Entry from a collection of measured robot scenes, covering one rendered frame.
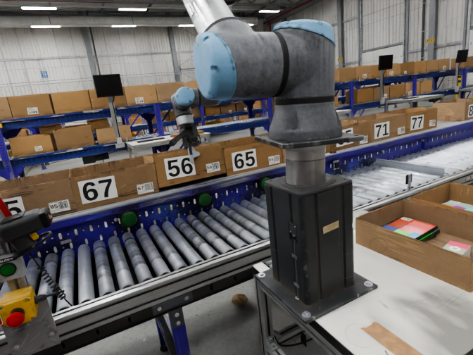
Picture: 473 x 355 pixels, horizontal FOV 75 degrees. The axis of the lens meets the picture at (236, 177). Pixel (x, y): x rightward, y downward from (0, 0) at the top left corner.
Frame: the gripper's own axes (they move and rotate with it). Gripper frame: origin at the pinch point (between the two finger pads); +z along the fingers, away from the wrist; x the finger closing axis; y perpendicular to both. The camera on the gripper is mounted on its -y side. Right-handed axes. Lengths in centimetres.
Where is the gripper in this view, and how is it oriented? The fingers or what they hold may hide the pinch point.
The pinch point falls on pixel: (191, 162)
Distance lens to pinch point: 169.2
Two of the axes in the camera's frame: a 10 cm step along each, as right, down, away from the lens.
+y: 8.8, -2.1, 4.2
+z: 2.2, 9.7, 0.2
